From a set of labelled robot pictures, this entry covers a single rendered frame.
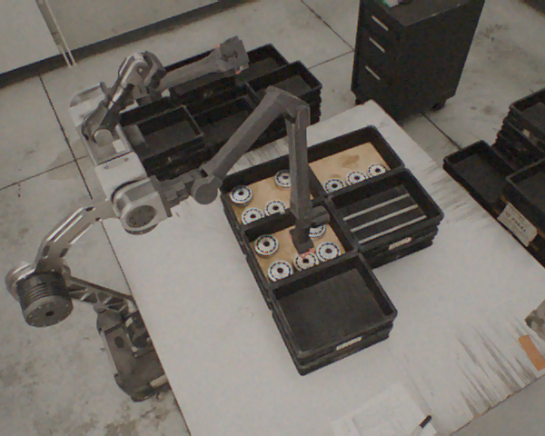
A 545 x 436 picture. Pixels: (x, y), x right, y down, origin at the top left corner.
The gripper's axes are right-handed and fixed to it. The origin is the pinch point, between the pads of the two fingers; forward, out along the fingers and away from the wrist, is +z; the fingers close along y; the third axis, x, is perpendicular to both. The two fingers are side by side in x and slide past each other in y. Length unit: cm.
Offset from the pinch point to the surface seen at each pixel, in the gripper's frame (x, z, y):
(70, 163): 89, 106, 187
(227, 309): 32.0, 26.9, -0.4
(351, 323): -7.8, 10.6, -31.5
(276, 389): 26, 26, -39
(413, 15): -131, 4, 126
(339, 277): -12.9, 11.0, -11.7
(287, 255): 2.1, 12.2, 6.3
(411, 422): -14, 22, -70
